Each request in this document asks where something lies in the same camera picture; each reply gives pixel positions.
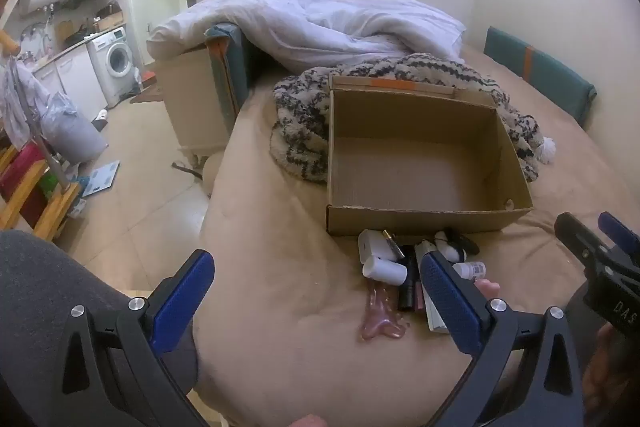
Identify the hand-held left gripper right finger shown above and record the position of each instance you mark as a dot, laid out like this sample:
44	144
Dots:
450	302

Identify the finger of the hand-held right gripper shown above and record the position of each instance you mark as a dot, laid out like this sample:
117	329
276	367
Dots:
620	234
577	237

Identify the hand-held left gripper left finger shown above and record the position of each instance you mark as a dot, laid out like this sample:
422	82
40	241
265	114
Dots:
182	292

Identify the long white box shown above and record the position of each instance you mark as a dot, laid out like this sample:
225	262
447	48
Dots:
436	319

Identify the small white labelled bottle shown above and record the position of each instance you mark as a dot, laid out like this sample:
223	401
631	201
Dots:
470	268

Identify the white pill bottle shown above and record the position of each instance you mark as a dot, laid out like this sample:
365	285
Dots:
385	270

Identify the pink translucent hair comb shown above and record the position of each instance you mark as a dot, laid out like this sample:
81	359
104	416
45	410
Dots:
377	322

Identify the white charger plug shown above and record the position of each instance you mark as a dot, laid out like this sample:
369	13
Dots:
372	244

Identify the cardboard box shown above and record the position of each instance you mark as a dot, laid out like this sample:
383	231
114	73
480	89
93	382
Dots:
425	167

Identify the person's right hand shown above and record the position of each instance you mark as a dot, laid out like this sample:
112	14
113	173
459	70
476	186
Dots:
607	359

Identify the light wooden board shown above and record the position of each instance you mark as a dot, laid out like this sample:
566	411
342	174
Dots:
137	294

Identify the white and black device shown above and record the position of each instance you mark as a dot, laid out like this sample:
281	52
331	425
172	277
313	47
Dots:
450	251

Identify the bathroom scale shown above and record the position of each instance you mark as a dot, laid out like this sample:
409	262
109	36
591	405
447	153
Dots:
101	178

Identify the yellow wooden shelf rack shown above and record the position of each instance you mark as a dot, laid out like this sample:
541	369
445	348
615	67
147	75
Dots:
37	202

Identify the teal cushion with orange stripe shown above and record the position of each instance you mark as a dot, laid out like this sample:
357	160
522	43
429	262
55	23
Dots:
540	67
232	67

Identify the beige bedside cabinet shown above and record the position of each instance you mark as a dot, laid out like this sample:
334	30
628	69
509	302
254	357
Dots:
192	97

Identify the grey laundry bag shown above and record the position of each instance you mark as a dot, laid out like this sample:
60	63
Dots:
70	132

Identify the brown doormat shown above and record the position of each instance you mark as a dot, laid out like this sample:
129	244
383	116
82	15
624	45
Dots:
147	95

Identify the black and white knitted blanket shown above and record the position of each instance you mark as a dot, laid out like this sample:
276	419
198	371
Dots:
300	117

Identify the white washing machine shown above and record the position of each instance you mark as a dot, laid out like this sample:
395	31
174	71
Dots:
112	62

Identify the white kitchen counter cabinet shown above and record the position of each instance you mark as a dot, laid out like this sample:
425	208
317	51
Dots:
70	77

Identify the hanging white clothes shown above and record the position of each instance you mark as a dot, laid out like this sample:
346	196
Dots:
17	102

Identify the white duvet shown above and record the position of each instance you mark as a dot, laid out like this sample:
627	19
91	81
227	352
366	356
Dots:
325	24

